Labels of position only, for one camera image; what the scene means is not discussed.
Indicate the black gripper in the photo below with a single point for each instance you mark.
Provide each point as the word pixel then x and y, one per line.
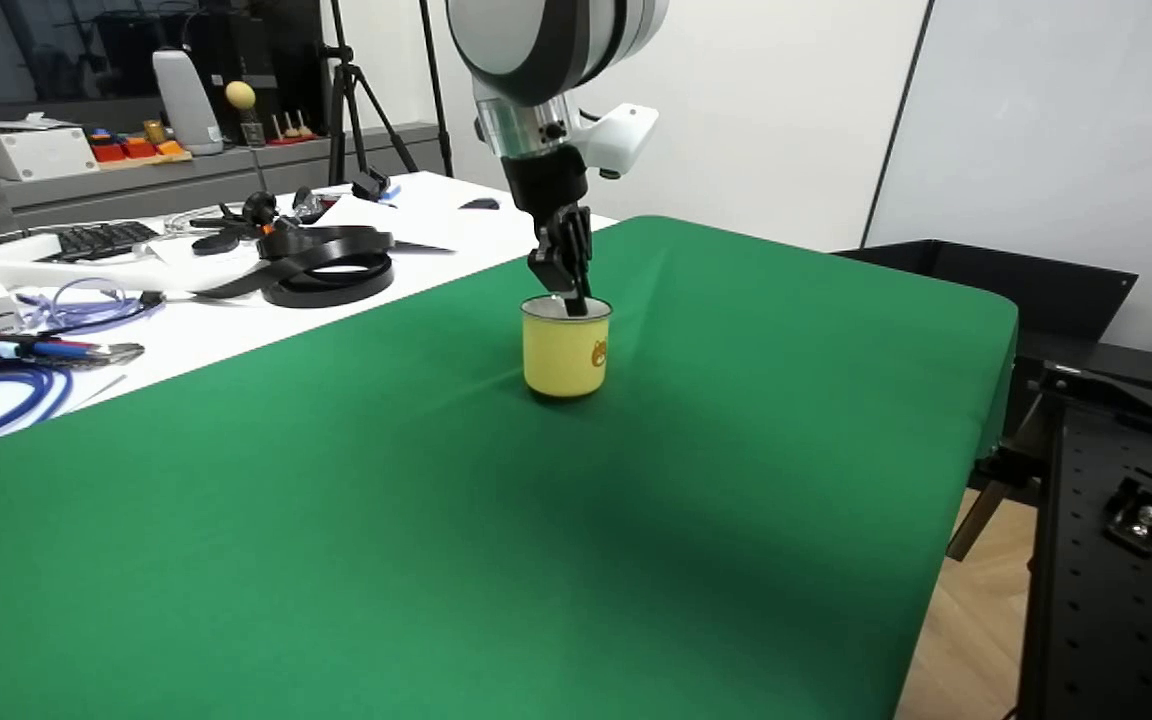
pixel 544 180

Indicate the yellow cup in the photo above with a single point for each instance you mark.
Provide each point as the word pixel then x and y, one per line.
pixel 566 354

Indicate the black computer mouse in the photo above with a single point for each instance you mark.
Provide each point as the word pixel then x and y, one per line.
pixel 483 201

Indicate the black thin pole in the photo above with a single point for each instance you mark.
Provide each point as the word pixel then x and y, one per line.
pixel 437 81

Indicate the green tablecloth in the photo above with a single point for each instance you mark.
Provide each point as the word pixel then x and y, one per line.
pixel 471 533

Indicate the black handheld gadget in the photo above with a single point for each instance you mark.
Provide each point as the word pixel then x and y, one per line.
pixel 239 221

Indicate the yellow ball on stand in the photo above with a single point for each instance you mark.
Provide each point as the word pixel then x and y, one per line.
pixel 245 106

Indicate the grey shelf bench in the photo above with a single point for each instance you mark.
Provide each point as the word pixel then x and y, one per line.
pixel 200 180

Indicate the grey and white speaker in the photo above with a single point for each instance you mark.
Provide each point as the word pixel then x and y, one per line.
pixel 189 102

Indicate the orange tray with toys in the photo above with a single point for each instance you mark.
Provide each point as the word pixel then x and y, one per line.
pixel 137 145

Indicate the black keyboard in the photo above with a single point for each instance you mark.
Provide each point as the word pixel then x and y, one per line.
pixel 101 242

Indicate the white box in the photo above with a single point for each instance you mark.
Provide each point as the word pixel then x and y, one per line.
pixel 36 150

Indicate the black clamp bar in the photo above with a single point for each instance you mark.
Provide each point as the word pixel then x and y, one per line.
pixel 1111 394

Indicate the black perforated breadboard table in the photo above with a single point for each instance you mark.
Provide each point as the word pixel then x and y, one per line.
pixel 1116 625

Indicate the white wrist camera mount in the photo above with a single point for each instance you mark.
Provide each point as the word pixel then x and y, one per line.
pixel 616 139

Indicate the black camera tripod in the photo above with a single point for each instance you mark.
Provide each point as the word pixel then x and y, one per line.
pixel 361 106

